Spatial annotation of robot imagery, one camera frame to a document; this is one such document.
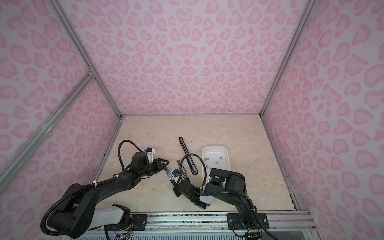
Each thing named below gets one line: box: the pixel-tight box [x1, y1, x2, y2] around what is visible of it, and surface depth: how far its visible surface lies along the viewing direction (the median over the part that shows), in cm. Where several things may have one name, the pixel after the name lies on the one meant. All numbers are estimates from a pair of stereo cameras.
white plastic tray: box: [201, 145, 231, 182], surface depth 97 cm
